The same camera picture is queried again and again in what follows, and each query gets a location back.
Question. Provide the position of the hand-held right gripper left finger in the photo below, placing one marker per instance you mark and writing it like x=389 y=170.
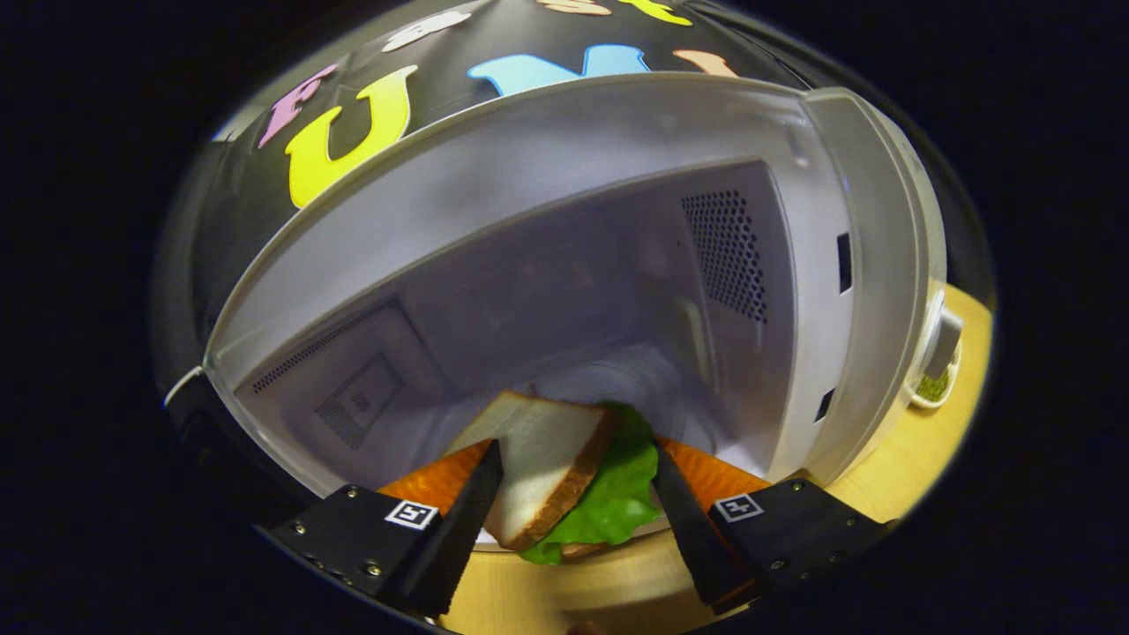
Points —
x=459 y=538

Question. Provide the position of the small white tray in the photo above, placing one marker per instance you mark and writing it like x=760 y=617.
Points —
x=487 y=540

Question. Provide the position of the divided white dish of beans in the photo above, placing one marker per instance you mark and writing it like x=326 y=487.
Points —
x=932 y=386

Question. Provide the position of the bread and lettuce sandwich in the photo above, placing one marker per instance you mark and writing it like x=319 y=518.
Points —
x=547 y=459

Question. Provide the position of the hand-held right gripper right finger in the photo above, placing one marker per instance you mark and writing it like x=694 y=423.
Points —
x=688 y=529

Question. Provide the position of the white microwave oven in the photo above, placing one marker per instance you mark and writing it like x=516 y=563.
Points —
x=573 y=265

